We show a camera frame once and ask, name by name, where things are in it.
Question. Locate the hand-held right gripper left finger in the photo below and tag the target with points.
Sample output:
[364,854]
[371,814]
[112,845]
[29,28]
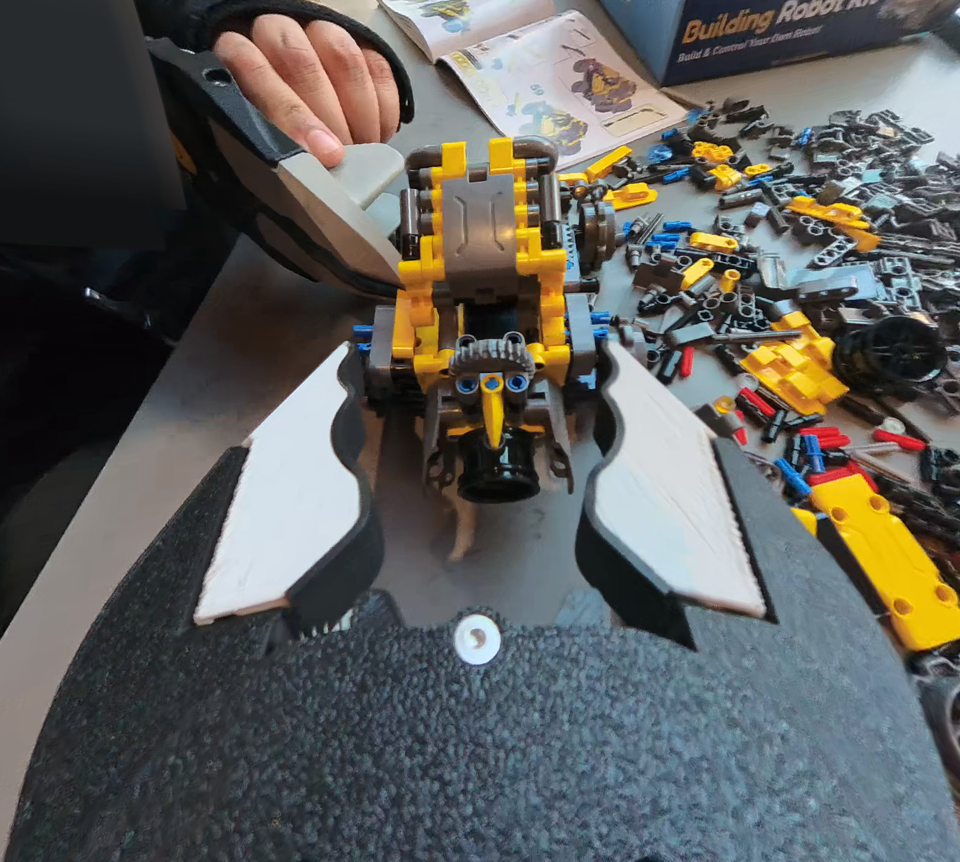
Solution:
[285,502]

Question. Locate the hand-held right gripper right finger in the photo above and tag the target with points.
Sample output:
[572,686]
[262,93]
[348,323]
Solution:
[675,502]

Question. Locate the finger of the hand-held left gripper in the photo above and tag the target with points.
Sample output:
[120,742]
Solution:
[337,224]
[300,254]

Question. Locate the yellow grey toy vehicle model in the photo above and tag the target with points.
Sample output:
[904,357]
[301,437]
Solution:
[480,231]

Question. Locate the grey desk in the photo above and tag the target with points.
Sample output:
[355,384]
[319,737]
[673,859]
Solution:
[262,322]

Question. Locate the person's left hand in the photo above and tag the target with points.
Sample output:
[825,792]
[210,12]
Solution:
[315,74]

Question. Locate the yellow Lego beam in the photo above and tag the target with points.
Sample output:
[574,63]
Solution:
[877,562]

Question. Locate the person's black clothing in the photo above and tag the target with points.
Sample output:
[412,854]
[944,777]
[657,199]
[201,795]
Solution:
[75,337]

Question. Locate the open instruction booklet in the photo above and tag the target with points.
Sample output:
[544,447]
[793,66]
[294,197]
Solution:
[525,66]

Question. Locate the black wheel hub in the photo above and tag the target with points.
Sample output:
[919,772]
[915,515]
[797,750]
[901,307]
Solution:
[889,352]

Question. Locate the pile of loose building pieces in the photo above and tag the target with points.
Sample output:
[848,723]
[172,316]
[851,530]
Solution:
[825,231]

